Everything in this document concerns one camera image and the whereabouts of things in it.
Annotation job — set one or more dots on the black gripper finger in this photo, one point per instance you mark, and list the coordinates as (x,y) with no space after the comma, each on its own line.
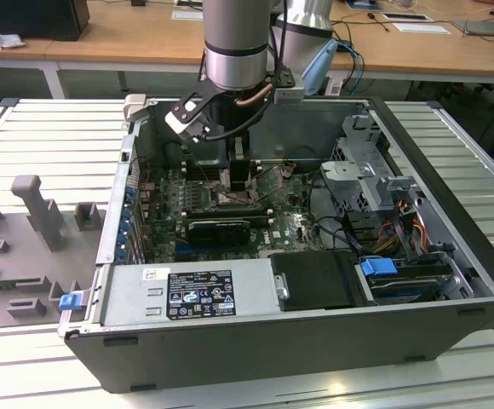
(240,174)

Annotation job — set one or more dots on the CPU with silver lid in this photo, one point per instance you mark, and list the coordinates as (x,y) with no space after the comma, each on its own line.
(230,197)

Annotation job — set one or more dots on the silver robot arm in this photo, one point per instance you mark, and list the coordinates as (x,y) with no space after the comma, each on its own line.
(234,42)

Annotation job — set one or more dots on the black RAM slot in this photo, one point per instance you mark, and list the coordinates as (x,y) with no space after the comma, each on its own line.
(225,212)
(191,171)
(191,167)
(191,163)
(191,176)

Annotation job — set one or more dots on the CPU socket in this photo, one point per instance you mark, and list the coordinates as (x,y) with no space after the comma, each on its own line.
(210,204)

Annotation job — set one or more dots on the green motherboard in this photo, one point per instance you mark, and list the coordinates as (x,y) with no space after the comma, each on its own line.
(281,213)

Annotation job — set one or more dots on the black graphics card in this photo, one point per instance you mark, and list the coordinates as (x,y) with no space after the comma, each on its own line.
(217,232)

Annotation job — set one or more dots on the white labelled plug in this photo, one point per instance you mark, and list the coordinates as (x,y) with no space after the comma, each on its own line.
(334,88)

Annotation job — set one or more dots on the grey case latch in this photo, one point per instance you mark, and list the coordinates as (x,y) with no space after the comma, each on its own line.
(135,106)

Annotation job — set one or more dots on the perforated silver drive cage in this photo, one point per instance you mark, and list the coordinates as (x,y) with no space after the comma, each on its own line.
(357,170)

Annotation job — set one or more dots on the wooden desk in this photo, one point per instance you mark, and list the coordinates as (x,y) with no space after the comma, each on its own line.
(34,47)
(145,38)

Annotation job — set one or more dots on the black rating label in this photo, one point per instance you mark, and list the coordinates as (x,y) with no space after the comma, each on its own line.
(200,294)

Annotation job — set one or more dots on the black plastic shroud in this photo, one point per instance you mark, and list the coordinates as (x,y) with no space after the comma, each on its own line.
(315,281)

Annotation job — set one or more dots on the white barcode sticker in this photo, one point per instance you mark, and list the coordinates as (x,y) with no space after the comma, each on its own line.
(155,274)

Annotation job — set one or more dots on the blue booklet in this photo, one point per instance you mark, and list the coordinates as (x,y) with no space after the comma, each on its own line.
(364,4)

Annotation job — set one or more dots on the hard disk in blue carrier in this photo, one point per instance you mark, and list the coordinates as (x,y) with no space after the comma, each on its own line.
(377,267)

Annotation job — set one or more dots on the silver power supply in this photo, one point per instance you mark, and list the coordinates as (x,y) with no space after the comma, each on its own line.
(123,298)

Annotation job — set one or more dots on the black and silver PC case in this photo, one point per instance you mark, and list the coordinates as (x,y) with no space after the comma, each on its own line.
(272,353)

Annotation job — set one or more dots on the blue case latch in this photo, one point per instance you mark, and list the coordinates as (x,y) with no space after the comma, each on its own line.
(69,301)

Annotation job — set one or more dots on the black box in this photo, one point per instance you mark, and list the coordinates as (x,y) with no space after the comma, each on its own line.
(38,19)

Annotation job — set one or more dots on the grey parts rack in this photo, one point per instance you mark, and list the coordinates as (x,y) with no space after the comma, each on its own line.
(17,238)

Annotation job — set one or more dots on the crumpled white paper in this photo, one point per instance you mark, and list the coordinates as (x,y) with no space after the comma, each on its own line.
(0,40)

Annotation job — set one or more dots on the grey laptop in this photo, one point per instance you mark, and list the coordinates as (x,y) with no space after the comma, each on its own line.
(481,27)

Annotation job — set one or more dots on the black camera bracket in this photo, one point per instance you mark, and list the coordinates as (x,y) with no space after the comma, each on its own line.
(196,96)

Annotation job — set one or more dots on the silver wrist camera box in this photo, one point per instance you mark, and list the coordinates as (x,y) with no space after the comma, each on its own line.
(288,94)

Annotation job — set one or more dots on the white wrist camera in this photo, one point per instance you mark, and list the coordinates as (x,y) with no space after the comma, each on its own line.
(179,121)

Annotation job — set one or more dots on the blue rear bracket clip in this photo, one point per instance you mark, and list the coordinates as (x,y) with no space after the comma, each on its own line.
(121,247)
(123,223)
(129,194)

